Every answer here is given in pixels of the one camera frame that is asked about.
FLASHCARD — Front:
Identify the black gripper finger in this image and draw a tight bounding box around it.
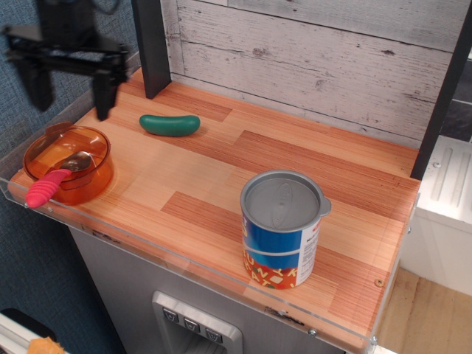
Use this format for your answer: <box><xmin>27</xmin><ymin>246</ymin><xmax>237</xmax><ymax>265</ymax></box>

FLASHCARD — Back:
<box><xmin>18</xmin><ymin>60</ymin><xmax>54</xmax><ymax>111</ymax></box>
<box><xmin>92</xmin><ymin>73</ymin><xmax>119</xmax><ymax>121</ymax></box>

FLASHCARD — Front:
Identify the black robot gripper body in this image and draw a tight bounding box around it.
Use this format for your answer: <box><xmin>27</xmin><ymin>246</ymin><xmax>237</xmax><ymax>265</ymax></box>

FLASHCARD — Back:
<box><xmin>2</xmin><ymin>1</ymin><xmax>128</xmax><ymax>83</ymax></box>

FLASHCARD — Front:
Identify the pink handled metal spoon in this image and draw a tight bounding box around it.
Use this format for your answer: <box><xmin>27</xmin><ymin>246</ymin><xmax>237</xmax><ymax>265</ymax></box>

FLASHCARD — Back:
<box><xmin>25</xmin><ymin>151</ymin><xmax>92</xmax><ymax>209</ymax></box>

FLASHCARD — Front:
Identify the orange transparent plastic bowl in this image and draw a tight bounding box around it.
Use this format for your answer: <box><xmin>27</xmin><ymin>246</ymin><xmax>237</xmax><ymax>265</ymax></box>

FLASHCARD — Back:
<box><xmin>23</xmin><ymin>122</ymin><xmax>114</xmax><ymax>209</ymax></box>

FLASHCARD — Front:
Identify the green toy pickle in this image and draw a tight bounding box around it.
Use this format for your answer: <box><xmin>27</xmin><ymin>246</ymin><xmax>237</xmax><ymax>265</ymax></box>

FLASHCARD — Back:
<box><xmin>139</xmin><ymin>114</ymin><xmax>201</xmax><ymax>137</ymax></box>

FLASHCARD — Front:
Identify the clear acrylic edge guard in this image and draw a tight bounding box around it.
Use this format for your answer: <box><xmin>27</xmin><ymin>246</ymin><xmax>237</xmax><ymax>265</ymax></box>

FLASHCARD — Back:
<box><xmin>0</xmin><ymin>51</ymin><xmax>421</xmax><ymax>350</ymax></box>

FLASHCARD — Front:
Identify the grey toy fridge cabinet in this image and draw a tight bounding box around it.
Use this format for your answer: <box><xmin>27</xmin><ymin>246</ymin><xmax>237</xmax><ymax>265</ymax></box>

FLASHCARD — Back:
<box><xmin>71</xmin><ymin>229</ymin><xmax>341</xmax><ymax>353</ymax></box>

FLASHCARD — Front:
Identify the blue soup can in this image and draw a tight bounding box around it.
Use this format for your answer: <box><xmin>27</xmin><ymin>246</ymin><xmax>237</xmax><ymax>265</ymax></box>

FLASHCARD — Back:
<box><xmin>240</xmin><ymin>170</ymin><xmax>332</xmax><ymax>290</ymax></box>

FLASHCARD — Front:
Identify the silver dispenser button panel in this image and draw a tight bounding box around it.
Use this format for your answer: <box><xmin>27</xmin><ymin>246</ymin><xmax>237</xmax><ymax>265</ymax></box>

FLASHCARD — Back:
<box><xmin>152</xmin><ymin>291</ymin><xmax>243</xmax><ymax>353</ymax></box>

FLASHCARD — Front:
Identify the orange cloth item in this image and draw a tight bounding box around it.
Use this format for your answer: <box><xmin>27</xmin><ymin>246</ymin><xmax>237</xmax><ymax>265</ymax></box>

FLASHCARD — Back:
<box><xmin>27</xmin><ymin>337</ymin><xmax>66</xmax><ymax>354</ymax></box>

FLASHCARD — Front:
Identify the white toy sink unit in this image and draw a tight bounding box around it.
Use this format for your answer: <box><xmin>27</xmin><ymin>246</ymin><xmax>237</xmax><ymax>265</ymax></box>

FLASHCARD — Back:
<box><xmin>400</xmin><ymin>136</ymin><xmax>471</xmax><ymax>295</ymax></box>

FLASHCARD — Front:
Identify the dark grey left post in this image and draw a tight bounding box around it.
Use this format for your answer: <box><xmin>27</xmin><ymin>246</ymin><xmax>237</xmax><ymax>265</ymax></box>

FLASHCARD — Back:
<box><xmin>131</xmin><ymin>0</ymin><xmax>172</xmax><ymax>99</ymax></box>

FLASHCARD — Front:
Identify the dark grey post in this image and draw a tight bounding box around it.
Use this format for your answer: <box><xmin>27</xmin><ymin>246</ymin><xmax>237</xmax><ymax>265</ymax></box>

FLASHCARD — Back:
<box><xmin>410</xmin><ymin>1</ymin><xmax>471</xmax><ymax>181</ymax></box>
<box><xmin>131</xmin><ymin>0</ymin><xmax>172</xmax><ymax>99</ymax></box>

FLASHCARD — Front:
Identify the dark grey right post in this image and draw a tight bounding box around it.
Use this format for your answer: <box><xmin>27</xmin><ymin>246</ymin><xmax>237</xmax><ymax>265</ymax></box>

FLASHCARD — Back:
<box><xmin>410</xmin><ymin>1</ymin><xmax>471</xmax><ymax>181</ymax></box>

